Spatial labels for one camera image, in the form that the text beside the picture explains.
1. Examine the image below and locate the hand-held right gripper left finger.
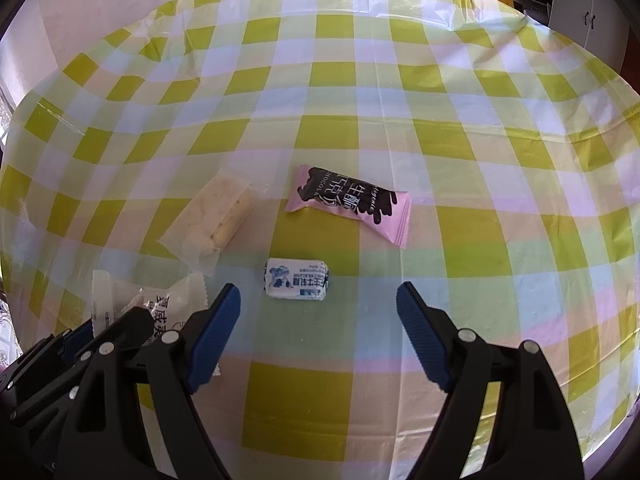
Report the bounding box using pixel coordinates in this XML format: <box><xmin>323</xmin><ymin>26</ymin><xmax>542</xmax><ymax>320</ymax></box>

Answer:
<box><xmin>52</xmin><ymin>282</ymin><xmax>242</xmax><ymax>480</ymax></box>

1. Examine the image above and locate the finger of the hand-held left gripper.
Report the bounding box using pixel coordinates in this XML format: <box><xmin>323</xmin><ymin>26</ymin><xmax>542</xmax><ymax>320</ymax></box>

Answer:
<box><xmin>9</xmin><ymin>307</ymin><xmax>155</xmax><ymax>428</ymax></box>
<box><xmin>0</xmin><ymin>319</ymin><xmax>97</xmax><ymax>392</ymax></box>

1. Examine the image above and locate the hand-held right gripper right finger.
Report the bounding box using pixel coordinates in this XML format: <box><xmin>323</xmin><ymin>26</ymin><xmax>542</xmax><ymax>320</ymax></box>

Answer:
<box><xmin>395</xmin><ymin>281</ymin><xmax>586</xmax><ymax>480</ymax></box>

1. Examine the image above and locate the white nut packet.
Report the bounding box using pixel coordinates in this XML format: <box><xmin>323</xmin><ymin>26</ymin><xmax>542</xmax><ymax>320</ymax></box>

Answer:
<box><xmin>91</xmin><ymin>269</ymin><xmax>222</xmax><ymax>376</ymax></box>

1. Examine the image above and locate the small blue white candy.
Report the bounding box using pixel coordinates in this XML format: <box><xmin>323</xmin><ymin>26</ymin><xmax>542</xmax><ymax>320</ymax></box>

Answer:
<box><xmin>263</xmin><ymin>257</ymin><xmax>331</xmax><ymax>302</ymax></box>

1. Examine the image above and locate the clear cake bar packet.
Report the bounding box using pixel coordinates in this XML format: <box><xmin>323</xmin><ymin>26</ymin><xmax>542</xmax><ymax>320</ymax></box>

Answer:
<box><xmin>159</xmin><ymin>169</ymin><xmax>266</xmax><ymax>276</ymax></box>

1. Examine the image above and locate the pink black snack packet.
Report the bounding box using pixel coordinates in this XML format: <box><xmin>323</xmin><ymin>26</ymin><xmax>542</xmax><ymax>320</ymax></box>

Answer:
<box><xmin>284</xmin><ymin>163</ymin><xmax>414</xmax><ymax>249</ymax></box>

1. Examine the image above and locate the yellow checkered tablecloth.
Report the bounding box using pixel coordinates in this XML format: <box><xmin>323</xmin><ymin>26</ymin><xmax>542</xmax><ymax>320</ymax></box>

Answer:
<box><xmin>0</xmin><ymin>0</ymin><xmax>640</xmax><ymax>462</ymax></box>

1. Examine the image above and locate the white cabinet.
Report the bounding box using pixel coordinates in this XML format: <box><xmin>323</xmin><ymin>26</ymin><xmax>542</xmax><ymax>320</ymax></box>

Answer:
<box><xmin>547</xmin><ymin>0</ymin><xmax>636</xmax><ymax>72</ymax></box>

